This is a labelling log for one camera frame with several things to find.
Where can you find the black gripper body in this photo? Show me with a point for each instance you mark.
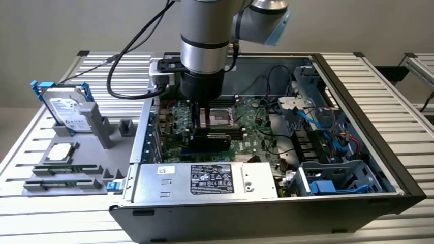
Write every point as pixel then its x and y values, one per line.
pixel 202 86

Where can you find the black graphics card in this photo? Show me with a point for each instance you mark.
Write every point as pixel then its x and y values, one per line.
pixel 209 142

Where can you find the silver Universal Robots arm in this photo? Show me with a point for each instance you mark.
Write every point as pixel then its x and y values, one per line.
pixel 204 30

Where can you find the CPU socket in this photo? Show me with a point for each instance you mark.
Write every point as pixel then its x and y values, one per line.
pixel 222 117

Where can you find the black RAM slots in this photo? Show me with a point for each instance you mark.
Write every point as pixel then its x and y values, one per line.
pixel 234 133

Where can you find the green motherboard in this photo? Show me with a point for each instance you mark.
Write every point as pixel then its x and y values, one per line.
pixel 253 137

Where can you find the silver power supply unit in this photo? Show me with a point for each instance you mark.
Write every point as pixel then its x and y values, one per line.
pixel 204 181

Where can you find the grey metal drive cage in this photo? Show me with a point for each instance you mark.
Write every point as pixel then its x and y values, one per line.
pixel 306 84

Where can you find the black fan shroud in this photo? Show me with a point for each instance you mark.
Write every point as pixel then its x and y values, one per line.
pixel 312 146

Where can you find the grey parts rack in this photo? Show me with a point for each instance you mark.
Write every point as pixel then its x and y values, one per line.
pixel 82 152

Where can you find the blue case latch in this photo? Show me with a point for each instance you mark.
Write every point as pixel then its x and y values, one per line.
pixel 113 186

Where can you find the silver hard disk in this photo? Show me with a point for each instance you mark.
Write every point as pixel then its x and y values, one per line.
pixel 66 109

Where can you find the black open PC case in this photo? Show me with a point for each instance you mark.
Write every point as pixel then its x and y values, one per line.
pixel 258 218

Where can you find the silver CPU chip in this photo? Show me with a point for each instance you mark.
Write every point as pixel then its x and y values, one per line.
pixel 61 152

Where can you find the blue disk caddy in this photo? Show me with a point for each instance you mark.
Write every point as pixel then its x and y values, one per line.
pixel 322 187

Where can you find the green RAM stick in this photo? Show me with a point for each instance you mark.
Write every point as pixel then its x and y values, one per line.
pixel 65 168
pixel 61 182

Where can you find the grey disk bay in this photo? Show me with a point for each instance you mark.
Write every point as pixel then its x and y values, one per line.
pixel 342 172

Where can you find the blue disk carrier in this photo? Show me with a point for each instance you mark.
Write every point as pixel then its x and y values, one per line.
pixel 37 87

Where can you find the silver slatted side table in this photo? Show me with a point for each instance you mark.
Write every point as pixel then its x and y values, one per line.
pixel 419 67

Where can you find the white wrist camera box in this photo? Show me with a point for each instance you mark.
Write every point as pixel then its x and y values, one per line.
pixel 163 67

